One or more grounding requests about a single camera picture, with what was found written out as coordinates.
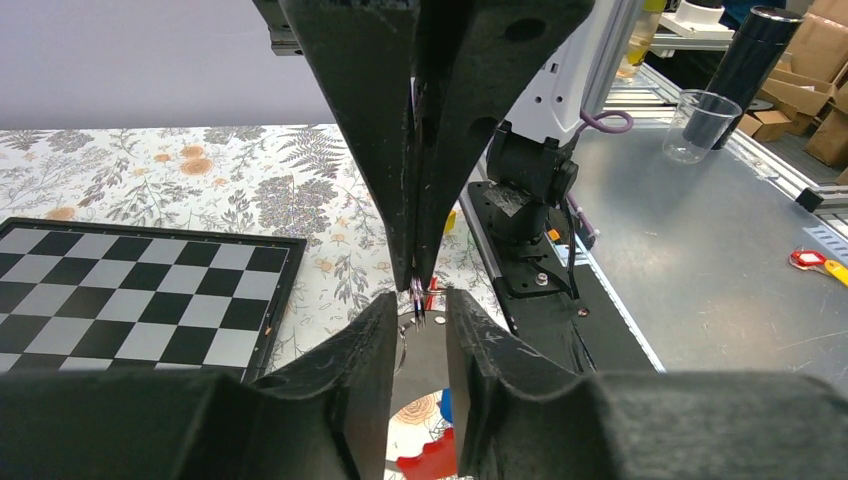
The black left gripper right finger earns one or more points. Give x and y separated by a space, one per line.
519 415

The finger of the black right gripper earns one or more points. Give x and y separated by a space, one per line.
360 53
473 61

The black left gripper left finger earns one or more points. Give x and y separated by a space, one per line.
322 416

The metal keyring holder red handle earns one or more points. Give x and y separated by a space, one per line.
420 442

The loose keys coloured tags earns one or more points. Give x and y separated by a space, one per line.
811 260

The floral patterned table mat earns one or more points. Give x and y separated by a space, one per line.
279 181

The clear plastic cup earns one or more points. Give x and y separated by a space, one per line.
700 119

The black white chessboard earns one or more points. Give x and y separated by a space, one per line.
88 296

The black cylinder bottle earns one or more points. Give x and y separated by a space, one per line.
753 53

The cardboard boxes pile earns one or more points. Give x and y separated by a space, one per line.
804 87

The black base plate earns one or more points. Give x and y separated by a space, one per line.
550 295

